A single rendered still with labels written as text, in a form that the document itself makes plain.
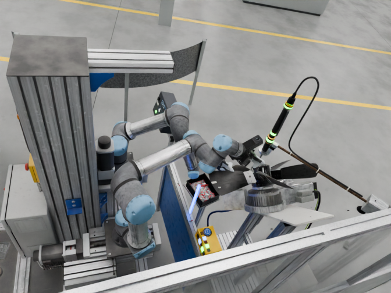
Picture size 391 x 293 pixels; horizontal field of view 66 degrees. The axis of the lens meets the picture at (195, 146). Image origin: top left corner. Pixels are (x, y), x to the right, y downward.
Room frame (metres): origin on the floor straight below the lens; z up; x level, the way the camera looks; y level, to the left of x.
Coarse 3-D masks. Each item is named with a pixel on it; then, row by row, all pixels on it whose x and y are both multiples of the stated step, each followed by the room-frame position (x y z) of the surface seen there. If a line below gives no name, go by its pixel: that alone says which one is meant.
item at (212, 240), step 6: (198, 228) 0.89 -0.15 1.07; (204, 228) 0.90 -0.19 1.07; (210, 228) 0.91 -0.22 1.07; (198, 234) 0.86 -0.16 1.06; (204, 234) 0.86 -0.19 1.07; (210, 234) 0.87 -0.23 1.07; (204, 240) 0.83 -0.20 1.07; (210, 240) 0.84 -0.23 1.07; (216, 240) 0.85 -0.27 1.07; (198, 246) 0.82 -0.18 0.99; (204, 246) 0.79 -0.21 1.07; (210, 246) 0.80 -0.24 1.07; (216, 246) 0.81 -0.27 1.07; (210, 252) 0.77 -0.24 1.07
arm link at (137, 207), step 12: (132, 180) 0.68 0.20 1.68; (120, 192) 0.62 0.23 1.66; (132, 192) 0.62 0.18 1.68; (144, 192) 0.64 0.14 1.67; (120, 204) 0.59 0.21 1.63; (132, 204) 0.58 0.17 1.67; (144, 204) 0.59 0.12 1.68; (132, 216) 0.55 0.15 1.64; (144, 216) 0.58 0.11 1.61; (132, 228) 0.59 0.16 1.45; (144, 228) 0.61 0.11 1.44; (132, 240) 0.61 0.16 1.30; (144, 240) 0.62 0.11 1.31; (132, 252) 0.59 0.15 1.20; (144, 252) 0.59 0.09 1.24
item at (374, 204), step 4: (372, 196) 1.05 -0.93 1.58; (376, 196) 1.06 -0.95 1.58; (368, 200) 1.03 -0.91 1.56; (372, 200) 1.02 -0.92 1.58; (376, 200) 1.03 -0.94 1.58; (380, 200) 1.04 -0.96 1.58; (364, 204) 1.02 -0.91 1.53; (368, 204) 1.00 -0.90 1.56; (372, 204) 1.00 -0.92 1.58; (376, 204) 1.01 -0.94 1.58; (380, 204) 1.01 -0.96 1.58; (384, 204) 1.02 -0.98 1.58; (388, 204) 1.03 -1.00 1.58; (364, 208) 1.00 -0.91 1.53; (368, 208) 1.00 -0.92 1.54; (372, 208) 0.99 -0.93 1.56; (376, 208) 0.99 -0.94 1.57; (380, 208) 0.99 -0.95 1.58; (384, 208) 0.99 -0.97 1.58; (388, 208) 1.00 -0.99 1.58; (368, 212) 0.99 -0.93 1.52; (372, 212) 0.98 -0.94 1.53
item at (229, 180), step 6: (210, 174) 1.24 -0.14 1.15; (216, 174) 1.24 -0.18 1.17; (222, 174) 1.25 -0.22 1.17; (228, 174) 1.26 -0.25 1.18; (234, 174) 1.26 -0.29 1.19; (240, 174) 1.27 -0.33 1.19; (210, 180) 1.18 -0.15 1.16; (216, 180) 1.19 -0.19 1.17; (222, 180) 1.20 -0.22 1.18; (228, 180) 1.21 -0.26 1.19; (234, 180) 1.22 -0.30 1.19; (240, 180) 1.23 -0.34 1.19; (246, 180) 1.24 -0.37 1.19; (216, 186) 1.14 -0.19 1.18; (222, 186) 1.15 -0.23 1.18; (228, 186) 1.16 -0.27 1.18; (234, 186) 1.18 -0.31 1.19; (240, 186) 1.19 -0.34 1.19; (222, 192) 1.10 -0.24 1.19; (228, 192) 1.11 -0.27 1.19
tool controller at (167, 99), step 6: (162, 96) 1.75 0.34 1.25; (168, 96) 1.78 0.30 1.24; (174, 96) 1.81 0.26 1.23; (156, 102) 1.77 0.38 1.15; (162, 102) 1.70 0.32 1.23; (168, 102) 1.70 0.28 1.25; (174, 102) 1.73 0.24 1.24; (156, 108) 1.74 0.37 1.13; (162, 108) 1.67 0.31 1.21; (168, 108) 1.63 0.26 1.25; (156, 114) 1.70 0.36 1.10; (168, 126) 1.58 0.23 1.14; (162, 132) 1.56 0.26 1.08; (168, 132) 1.58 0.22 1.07
